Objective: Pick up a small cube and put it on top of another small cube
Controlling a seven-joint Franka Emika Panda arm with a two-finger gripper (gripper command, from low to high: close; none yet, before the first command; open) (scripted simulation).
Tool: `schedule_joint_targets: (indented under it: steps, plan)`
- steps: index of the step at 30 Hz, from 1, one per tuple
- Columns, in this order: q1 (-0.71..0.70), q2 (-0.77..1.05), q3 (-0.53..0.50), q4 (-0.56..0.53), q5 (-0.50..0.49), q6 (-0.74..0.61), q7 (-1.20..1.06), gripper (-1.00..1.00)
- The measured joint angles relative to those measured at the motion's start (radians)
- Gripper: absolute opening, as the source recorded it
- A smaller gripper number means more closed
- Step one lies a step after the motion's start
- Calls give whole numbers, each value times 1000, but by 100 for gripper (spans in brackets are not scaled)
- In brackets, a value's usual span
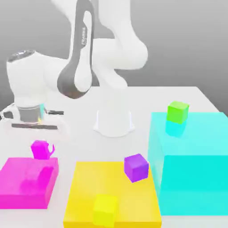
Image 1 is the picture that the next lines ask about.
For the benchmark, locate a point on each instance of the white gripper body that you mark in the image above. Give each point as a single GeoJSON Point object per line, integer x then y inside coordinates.
{"type": "Point", "coordinates": [35, 132]}

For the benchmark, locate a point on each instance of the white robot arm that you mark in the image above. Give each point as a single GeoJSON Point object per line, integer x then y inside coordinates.
{"type": "Point", "coordinates": [110, 58]}

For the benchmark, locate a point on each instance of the small yellow cube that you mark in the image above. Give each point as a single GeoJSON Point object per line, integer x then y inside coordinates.
{"type": "Point", "coordinates": [105, 210]}

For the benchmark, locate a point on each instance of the small purple cube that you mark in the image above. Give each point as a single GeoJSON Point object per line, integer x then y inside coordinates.
{"type": "Point", "coordinates": [136, 168]}

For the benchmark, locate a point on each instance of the small green cube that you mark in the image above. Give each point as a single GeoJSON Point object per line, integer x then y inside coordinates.
{"type": "Point", "coordinates": [177, 112]}

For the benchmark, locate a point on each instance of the large magenta box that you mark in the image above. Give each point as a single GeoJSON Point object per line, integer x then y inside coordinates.
{"type": "Point", "coordinates": [16, 196]}

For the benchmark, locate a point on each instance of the large yellow box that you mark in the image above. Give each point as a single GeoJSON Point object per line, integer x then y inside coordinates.
{"type": "Point", "coordinates": [85, 187]}

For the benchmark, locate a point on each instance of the large cyan box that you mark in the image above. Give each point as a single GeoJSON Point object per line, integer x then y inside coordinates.
{"type": "Point", "coordinates": [196, 178]}

